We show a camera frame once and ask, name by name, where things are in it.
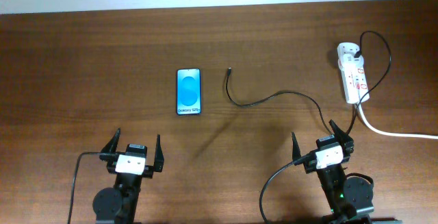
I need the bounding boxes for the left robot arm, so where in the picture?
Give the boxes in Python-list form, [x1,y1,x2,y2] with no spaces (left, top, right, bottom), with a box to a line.
[92,129,164,224]

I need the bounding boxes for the white power strip cord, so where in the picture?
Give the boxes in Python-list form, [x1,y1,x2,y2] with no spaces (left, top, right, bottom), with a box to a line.
[355,102,438,140]

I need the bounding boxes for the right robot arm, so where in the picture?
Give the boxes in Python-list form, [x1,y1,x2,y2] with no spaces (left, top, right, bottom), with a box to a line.
[292,121,374,223]

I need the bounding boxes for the white power strip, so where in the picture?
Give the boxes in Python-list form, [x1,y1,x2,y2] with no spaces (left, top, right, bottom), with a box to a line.
[338,56,370,104]

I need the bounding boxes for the right black camera cable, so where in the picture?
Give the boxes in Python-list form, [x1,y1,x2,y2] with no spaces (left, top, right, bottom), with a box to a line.
[259,151,318,224]

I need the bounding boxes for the white USB charger adapter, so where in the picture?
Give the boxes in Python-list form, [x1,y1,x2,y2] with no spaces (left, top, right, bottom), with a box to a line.
[337,42,364,69]

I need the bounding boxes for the blue Galaxy smartphone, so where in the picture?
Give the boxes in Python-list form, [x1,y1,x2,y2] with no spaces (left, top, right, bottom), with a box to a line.
[177,69,201,115]

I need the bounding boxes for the black camera cable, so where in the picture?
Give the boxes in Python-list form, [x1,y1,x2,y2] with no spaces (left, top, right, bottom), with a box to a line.
[259,151,318,224]
[67,151,120,224]

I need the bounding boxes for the black USB charging cable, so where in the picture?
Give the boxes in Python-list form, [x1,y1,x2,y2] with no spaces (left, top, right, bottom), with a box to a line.
[224,30,393,136]

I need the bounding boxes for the left black camera cable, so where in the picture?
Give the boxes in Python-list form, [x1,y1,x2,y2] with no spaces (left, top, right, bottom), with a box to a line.
[67,151,120,224]

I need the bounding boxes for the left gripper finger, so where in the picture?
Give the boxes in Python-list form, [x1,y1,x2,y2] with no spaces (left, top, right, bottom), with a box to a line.
[99,128,120,161]
[153,134,164,173]

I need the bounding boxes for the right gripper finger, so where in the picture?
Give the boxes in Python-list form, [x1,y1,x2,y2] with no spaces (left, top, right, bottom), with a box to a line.
[329,120,354,156]
[292,132,302,165]

